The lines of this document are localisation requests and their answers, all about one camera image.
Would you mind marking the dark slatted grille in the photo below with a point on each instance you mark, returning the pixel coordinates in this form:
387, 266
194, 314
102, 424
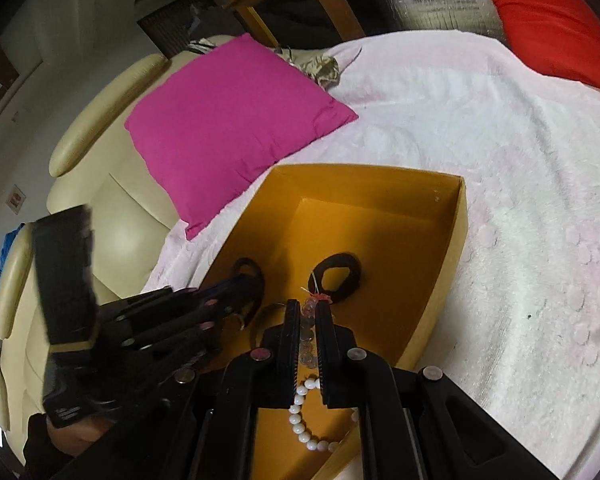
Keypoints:
175, 20

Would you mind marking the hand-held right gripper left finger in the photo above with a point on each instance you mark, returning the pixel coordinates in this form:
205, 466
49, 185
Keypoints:
292, 360

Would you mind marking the patterned crumpled cloth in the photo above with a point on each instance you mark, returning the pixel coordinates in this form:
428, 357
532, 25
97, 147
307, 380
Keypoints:
315, 67

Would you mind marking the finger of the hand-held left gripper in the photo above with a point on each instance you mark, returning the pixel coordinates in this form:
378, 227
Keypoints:
180, 300
170, 350

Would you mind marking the pale pink fleece blanket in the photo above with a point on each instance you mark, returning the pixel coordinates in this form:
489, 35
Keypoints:
505, 160

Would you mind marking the person's left forearm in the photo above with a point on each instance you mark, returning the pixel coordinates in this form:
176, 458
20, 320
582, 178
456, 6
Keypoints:
40, 445

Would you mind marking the beige leather sofa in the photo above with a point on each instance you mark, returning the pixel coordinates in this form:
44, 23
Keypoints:
115, 210

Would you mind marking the magenta cushion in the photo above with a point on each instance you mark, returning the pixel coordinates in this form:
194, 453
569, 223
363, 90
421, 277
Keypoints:
230, 125

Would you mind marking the red white wall plate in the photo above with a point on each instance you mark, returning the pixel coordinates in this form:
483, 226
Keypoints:
16, 198

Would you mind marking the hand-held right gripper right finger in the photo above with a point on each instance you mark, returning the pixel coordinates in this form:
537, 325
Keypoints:
324, 360

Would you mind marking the red cushion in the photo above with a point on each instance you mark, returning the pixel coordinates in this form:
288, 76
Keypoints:
555, 25

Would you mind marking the orange cardboard box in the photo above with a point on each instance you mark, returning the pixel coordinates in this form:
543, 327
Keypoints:
380, 220

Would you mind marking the blue cloth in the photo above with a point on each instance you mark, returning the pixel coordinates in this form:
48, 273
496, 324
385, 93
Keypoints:
7, 255

